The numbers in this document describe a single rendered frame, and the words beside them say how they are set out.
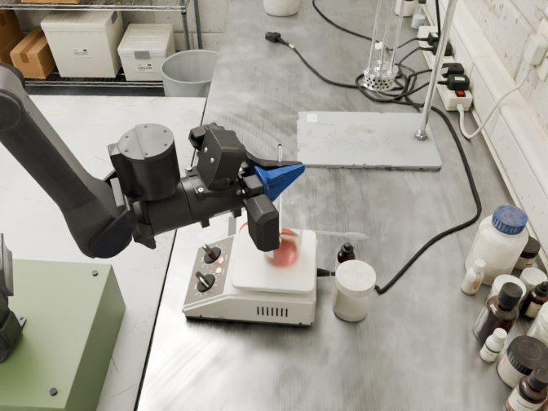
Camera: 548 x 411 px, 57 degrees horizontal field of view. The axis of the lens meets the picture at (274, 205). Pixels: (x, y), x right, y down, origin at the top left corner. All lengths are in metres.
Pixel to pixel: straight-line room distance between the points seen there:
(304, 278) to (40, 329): 0.35
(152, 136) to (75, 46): 2.52
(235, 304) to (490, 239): 0.40
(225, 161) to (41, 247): 0.51
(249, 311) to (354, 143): 0.50
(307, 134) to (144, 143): 0.65
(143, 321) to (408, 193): 0.55
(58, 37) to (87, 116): 1.79
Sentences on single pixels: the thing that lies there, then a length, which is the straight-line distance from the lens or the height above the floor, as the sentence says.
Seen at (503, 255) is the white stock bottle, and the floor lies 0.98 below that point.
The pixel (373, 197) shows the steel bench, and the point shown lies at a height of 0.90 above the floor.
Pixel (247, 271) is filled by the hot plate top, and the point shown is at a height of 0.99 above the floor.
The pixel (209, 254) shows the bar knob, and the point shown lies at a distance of 0.80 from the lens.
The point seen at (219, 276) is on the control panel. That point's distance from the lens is 0.78.
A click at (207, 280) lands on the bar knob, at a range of 0.77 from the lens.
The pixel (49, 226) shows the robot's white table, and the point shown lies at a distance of 1.01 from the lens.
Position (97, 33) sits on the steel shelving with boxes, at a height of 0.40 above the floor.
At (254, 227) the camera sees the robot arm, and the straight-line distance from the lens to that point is 0.55.
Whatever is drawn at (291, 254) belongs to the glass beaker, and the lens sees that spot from 0.72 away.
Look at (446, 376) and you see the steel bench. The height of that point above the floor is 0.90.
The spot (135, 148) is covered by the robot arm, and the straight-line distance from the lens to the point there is 0.53.
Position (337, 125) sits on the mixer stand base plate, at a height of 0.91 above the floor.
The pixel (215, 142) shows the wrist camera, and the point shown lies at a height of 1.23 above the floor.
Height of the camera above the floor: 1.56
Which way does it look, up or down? 43 degrees down
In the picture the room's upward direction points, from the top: straight up
